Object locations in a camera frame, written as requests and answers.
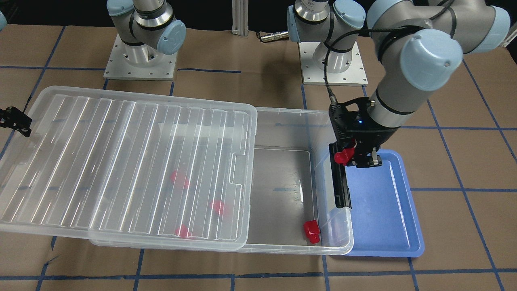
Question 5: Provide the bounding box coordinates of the blue plastic tray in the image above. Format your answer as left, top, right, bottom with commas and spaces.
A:
347, 149, 425, 258

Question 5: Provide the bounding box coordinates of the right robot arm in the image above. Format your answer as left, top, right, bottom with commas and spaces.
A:
1, 0, 186, 135

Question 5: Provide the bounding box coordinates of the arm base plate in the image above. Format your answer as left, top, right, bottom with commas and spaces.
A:
103, 35, 178, 81
298, 42, 368, 86

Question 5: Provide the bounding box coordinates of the red block under lid front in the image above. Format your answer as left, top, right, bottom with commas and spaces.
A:
174, 224, 192, 239

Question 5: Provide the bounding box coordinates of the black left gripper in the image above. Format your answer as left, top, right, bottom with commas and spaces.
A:
329, 97, 398, 168

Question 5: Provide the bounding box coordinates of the clear plastic storage box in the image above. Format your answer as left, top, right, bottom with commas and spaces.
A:
88, 104, 354, 255

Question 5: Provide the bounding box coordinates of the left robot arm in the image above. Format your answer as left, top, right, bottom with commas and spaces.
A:
287, 0, 511, 168

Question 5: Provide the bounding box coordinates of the clear plastic box lid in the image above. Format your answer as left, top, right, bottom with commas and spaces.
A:
0, 85, 257, 252

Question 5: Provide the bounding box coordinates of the black box latch handle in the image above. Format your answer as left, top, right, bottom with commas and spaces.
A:
329, 142, 351, 209

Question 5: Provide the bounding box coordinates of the black camera cable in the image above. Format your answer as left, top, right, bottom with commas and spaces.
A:
323, 0, 457, 105

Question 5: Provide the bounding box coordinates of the aluminium frame post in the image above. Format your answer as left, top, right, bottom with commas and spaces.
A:
231, 0, 249, 38

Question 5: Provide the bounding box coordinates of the metal cable connector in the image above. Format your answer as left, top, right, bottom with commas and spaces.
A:
256, 31, 289, 43

